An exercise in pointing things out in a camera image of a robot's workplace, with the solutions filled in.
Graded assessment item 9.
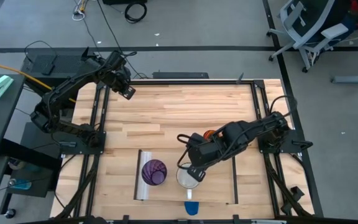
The blue bottle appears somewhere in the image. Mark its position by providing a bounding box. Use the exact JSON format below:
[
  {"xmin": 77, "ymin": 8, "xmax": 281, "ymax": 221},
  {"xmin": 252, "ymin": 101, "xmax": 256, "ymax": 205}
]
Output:
[{"xmin": 7, "ymin": 178, "xmax": 33, "ymax": 191}]

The grey mesh office chair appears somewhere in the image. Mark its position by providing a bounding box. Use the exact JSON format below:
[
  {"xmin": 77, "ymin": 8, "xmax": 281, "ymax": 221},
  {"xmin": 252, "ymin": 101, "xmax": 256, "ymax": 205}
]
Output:
[{"xmin": 265, "ymin": 0, "xmax": 351, "ymax": 74}]

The black computer case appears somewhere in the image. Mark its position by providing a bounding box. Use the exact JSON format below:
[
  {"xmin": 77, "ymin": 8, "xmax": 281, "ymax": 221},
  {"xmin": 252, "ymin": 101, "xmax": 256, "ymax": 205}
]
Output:
[{"xmin": 21, "ymin": 46, "xmax": 99, "ymax": 88}]

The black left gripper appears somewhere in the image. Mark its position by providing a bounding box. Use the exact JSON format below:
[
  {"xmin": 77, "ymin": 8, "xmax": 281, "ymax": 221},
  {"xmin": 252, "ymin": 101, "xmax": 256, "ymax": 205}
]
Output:
[{"xmin": 104, "ymin": 63, "xmax": 137, "ymax": 101}]

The black flat bar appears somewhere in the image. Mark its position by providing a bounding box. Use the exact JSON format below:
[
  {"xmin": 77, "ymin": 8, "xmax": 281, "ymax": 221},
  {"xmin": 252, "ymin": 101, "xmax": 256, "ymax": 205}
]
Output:
[{"xmin": 152, "ymin": 72, "xmax": 210, "ymax": 80}]

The orange translucent cup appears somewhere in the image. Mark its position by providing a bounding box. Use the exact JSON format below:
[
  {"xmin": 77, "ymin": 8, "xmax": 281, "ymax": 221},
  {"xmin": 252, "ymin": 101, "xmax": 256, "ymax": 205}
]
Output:
[{"xmin": 203, "ymin": 129, "xmax": 218, "ymax": 141}]

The white cable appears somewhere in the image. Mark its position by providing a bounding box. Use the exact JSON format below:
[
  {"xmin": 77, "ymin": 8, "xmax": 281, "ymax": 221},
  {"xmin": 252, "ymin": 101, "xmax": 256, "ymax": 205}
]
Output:
[{"xmin": 71, "ymin": 0, "xmax": 87, "ymax": 22}]

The yellow cable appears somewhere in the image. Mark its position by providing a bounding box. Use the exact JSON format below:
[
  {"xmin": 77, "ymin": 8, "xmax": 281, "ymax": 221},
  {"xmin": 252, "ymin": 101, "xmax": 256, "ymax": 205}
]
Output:
[{"xmin": 0, "ymin": 59, "xmax": 77, "ymax": 104}]

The coiled black cable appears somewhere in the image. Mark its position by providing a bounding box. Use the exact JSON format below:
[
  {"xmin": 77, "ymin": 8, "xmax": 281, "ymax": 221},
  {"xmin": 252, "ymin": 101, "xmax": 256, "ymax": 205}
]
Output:
[{"xmin": 124, "ymin": 1, "xmax": 148, "ymax": 24}]

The grey desk foot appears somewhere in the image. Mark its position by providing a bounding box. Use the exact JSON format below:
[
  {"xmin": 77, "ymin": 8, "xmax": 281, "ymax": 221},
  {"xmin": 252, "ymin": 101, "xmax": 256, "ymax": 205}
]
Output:
[{"xmin": 331, "ymin": 67, "xmax": 358, "ymax": 85}]

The mint green stapler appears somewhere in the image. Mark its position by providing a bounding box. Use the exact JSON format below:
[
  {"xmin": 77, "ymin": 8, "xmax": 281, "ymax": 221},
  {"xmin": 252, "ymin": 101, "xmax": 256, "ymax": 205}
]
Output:
[{"xmin": 0, "ymin": 75, "xmax": 15, "ymax": 100}]

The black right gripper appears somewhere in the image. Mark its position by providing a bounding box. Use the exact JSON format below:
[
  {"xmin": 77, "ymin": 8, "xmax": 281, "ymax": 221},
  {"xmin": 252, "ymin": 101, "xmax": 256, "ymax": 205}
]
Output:
[{"xmin": 186, "ymin": 133, "xmax": 227, "ymax": 183}]

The purple translucent cup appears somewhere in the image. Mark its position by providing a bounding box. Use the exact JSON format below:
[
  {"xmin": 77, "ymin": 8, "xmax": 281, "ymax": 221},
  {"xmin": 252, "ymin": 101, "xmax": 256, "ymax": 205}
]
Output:
[{"xmin": 140, "ymin": 159, "xmax": 168, "ymax": 187}]

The blue cup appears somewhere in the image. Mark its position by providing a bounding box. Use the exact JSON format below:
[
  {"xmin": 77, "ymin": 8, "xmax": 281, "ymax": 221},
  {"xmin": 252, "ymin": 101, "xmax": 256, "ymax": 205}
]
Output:
[{"xmin": 183, "ymin": 201, "xmax": 200, "ymax": 217}]

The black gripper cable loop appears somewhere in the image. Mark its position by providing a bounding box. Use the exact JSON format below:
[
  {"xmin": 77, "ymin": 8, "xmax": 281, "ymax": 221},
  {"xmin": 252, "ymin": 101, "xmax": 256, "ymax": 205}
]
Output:
[{"xmin": 176, "ymin": 133, "xmax": 199, "ymax": 170}]

